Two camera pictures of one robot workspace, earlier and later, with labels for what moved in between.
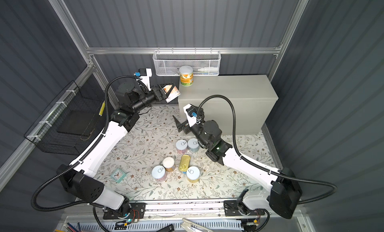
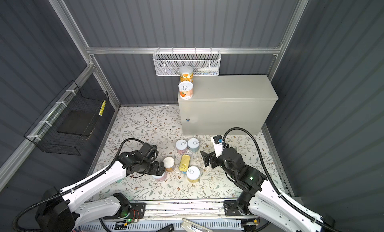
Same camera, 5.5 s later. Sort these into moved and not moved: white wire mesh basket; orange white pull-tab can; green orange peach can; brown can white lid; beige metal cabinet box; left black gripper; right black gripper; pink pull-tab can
Moved: orange white pull-tab can; right black gripper; left black gripper
Not moved: brown can white lid; beige metal cabinet box; pink pull-tab can; green orange peach can; white wire mesh basket
